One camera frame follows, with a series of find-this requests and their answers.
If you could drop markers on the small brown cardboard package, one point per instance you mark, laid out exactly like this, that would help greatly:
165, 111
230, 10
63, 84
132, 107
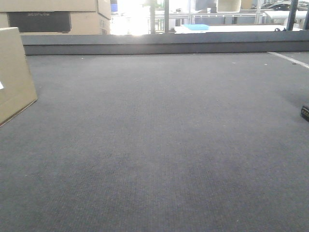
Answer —
17, 90

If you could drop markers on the white background table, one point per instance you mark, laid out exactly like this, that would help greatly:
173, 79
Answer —
232, 28

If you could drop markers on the blue flat tray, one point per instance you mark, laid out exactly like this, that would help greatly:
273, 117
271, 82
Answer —
196, 26

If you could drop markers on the beige plastic bin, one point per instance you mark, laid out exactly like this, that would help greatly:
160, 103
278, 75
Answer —
228, 6

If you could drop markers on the dark grey table edge rail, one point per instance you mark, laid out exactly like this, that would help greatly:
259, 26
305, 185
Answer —
211, 42

